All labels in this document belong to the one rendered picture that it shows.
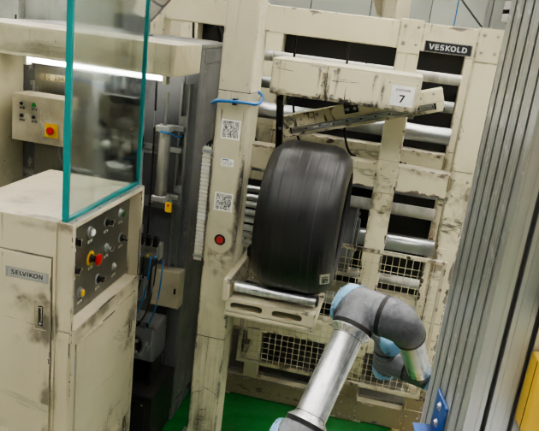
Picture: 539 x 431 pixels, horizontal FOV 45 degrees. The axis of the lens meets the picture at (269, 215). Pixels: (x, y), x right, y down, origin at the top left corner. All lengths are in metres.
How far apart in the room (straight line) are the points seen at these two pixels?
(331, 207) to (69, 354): 1.01
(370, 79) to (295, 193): 0.61
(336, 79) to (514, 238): 1.69
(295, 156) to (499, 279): 1.42
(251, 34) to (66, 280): 1.09
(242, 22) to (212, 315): 1.18
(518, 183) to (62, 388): 1.67
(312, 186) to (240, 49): 0.58
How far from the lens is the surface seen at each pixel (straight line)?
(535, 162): 1.05
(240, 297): 2.58
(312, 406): 1.74
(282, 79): 2.69
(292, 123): 2.84
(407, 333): 1.79
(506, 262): 1.09
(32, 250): 2.14
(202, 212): 2.61
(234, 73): 2.46
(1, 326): 2.30
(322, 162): 2.37
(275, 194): 2.30
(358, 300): 1.79
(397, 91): 2.64
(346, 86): 2.65
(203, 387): 2.91
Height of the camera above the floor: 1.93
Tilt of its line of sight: 17 degrees down
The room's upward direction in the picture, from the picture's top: 7 degrees clockwise
